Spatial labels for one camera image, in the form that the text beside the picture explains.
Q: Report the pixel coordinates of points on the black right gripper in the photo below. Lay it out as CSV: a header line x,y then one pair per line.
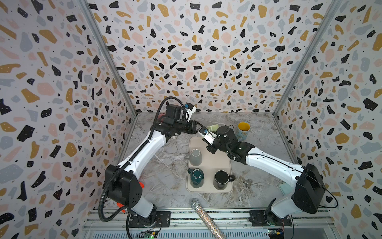
x,y
209,147

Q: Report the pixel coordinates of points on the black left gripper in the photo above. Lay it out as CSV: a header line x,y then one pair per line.
x,y
193,127

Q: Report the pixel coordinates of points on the blue glazed mug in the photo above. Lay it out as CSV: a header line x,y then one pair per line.
x,y
243,130

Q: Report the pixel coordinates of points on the light green mug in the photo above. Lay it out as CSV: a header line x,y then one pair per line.
x,y
213,128

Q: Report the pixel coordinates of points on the pink mug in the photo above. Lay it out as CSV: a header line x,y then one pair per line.
x,y
160,115

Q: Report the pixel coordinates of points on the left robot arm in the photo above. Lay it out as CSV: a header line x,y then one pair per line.
x,y
122,181

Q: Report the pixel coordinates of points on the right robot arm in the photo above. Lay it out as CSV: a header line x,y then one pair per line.
x,y
308,187

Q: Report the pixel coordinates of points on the black mug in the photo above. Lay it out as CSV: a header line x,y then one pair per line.
x,y
221,179

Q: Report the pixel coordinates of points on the dark green mug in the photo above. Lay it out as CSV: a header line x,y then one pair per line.
x,y
196,177

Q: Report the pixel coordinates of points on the grey frosted cup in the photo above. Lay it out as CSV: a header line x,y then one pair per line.
x,y
195,157

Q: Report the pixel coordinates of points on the beige rectangular tray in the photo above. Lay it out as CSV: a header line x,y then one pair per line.
x,y
211,163

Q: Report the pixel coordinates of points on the small clear glass piece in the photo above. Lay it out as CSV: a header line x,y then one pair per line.
x,y
247,183

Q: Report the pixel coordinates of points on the teal folded cloth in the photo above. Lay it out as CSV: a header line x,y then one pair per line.
x,y
286,189

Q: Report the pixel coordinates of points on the glitter filled tube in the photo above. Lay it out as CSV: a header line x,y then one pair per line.
x,y
207,220

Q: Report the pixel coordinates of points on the red shark plush toy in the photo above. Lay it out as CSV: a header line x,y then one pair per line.
x,y
130,193

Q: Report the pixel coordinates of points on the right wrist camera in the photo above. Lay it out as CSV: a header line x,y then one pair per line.
x,y
207,135

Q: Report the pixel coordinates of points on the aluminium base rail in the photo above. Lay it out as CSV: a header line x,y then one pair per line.
x,y
235,223

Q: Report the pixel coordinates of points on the aluminium corner post left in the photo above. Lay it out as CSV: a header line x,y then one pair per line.
x,y
105,52

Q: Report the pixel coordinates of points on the aluminium corner post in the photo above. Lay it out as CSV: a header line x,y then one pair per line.
x,y
329,15
105,52

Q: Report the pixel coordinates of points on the aluminium corner post right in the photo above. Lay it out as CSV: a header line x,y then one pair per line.
x,y
329,15

